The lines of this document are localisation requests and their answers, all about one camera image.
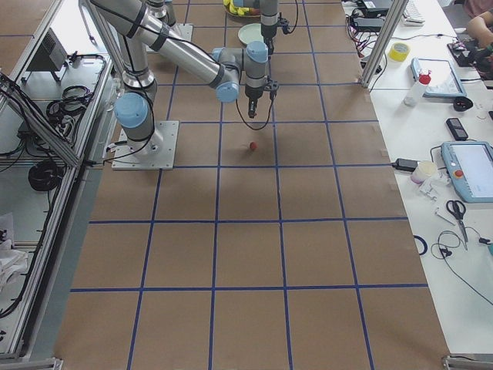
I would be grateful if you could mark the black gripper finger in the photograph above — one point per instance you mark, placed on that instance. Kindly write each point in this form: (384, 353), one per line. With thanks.
(267, 44)
(272, 45)
(255, 107)
(250, 108)

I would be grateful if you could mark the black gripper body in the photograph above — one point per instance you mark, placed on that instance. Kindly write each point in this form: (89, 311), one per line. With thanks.
(267, 30)
(252, 93)

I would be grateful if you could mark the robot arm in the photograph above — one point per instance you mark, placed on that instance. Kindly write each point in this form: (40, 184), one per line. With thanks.
(131, 28)
(269, 7)

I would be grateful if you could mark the pale green round plate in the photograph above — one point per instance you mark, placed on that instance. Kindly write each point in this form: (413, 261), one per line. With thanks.
(250, 33)

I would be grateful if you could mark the yellow banana bunch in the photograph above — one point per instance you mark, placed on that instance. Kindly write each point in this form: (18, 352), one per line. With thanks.
(235, 7)

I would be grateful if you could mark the brown wicker basket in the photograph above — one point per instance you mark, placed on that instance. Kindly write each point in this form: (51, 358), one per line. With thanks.
(254, 13)

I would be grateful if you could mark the yellow tape roll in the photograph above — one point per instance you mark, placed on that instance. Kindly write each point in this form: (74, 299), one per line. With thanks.
(399, 51)

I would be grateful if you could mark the white bottle red cap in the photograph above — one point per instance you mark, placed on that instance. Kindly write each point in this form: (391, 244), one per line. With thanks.
(417, 91)

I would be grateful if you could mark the black power adapter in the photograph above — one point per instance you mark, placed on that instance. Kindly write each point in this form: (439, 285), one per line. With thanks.
(405, 165)

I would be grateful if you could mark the blue teach pendant tablet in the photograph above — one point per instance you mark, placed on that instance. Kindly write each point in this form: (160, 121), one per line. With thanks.
(445, 82)

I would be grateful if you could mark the white paper cup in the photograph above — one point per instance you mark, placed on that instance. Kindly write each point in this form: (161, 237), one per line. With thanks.
(424, 170)

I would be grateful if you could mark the black phone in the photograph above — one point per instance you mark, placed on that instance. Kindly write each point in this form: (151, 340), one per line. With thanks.
(456, 129)

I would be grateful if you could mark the grey control box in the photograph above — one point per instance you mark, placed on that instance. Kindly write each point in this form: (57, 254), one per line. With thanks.
(50, 57)

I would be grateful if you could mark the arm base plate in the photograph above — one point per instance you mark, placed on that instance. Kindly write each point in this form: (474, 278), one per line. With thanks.
(159, 152)

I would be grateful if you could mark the aluminium frame post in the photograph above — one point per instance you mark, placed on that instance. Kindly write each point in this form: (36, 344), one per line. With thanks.
(390, 24)

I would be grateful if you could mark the black handled scissors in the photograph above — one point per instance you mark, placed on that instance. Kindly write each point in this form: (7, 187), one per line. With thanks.
(458, 210)

